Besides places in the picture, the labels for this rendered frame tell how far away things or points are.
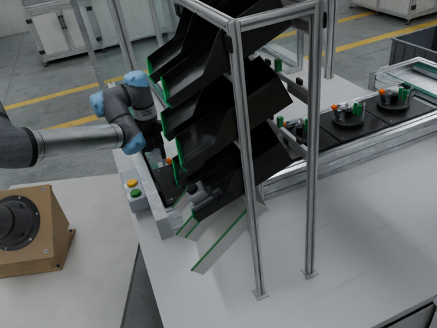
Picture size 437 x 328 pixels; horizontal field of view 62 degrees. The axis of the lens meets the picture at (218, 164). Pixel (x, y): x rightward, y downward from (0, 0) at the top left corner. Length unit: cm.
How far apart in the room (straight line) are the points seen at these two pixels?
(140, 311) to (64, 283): 96
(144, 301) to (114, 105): 142
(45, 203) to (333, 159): 109
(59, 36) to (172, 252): 551
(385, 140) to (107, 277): 121
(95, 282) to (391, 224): 102
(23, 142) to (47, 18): 561
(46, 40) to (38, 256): 538
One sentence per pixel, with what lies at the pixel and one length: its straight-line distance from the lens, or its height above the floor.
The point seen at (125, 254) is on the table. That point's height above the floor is 86.
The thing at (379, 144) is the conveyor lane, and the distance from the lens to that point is 165.
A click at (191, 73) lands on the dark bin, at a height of 154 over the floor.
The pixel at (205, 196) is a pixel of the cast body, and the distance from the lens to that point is 90.
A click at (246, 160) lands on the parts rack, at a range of 80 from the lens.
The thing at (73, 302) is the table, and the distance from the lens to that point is 133.
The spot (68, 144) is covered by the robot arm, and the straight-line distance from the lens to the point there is 99.
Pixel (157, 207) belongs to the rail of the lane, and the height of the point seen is 95.
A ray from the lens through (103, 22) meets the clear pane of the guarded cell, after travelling 252.
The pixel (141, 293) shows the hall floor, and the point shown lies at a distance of 235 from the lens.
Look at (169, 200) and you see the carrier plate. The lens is 135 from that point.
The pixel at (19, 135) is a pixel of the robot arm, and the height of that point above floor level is 147.
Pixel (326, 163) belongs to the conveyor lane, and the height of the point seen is 93.
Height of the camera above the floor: 184
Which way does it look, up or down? 36 degrees down
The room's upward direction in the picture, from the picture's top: 9 degrees counter-clockwise
